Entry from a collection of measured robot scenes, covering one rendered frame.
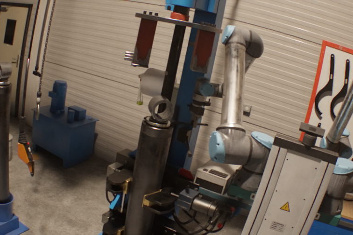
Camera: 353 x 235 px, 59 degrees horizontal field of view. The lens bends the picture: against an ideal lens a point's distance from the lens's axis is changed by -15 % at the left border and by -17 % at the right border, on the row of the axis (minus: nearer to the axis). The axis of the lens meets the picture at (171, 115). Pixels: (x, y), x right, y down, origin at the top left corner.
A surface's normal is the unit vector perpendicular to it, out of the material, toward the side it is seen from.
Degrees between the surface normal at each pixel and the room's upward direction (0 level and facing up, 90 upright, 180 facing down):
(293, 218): 90
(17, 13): 90
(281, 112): 90
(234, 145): 61
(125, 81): 90
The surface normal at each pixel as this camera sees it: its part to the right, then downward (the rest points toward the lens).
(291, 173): -0.42, 0.16
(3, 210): 0.59, 0.33
